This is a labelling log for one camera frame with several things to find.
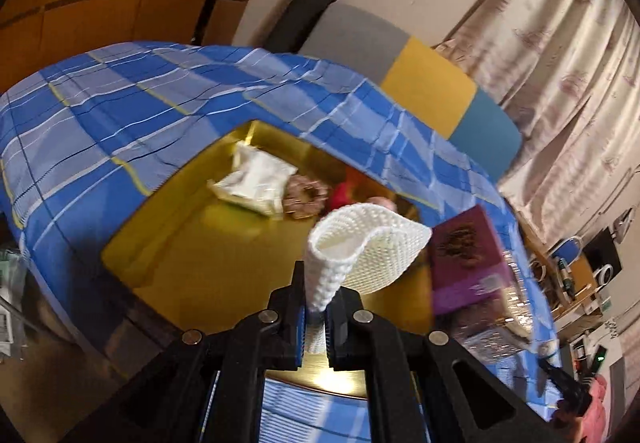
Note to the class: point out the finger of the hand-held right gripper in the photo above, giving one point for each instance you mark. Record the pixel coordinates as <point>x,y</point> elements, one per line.
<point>570,393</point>

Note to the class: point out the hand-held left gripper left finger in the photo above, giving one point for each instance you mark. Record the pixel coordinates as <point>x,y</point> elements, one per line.
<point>300,333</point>

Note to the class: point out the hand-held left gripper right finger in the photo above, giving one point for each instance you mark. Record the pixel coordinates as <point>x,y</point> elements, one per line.
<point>330,343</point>

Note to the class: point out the white knitted sleeve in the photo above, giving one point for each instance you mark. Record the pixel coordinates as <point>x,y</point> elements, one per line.
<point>370,248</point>

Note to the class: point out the gold metal tray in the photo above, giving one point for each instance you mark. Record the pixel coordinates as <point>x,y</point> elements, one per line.
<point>200,243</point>

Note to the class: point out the red plush toy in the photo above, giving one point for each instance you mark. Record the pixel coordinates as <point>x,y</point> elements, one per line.
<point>342,195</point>

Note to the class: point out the white plastic packet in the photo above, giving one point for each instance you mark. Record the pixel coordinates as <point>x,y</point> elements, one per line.
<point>255,180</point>

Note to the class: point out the pink quilt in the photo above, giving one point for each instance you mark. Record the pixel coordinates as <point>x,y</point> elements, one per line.
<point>597,403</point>

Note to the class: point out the white round fan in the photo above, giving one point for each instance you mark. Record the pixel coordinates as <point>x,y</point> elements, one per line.
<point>606,273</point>

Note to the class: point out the black monitor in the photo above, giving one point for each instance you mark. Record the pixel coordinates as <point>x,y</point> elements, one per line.
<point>600,248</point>

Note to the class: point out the blue folding chair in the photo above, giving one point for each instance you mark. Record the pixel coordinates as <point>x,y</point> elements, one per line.
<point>567,250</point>

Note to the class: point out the purple carton box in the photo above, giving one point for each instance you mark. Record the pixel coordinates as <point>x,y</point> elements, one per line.
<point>465,263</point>

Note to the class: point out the blue plaid tablecloth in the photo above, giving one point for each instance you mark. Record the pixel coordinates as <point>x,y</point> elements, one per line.
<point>125,123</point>

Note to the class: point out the grey yellow blue sofa back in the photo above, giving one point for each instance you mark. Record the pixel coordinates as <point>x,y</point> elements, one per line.
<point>430,78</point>

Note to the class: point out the ship print curtain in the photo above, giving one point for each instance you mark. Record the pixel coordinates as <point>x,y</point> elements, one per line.
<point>565,73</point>

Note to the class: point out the clear bags of paper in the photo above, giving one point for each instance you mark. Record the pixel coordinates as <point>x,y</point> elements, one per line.
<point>10,283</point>

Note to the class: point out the black rolled mat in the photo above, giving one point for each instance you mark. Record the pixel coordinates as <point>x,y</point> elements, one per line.
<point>305,13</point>

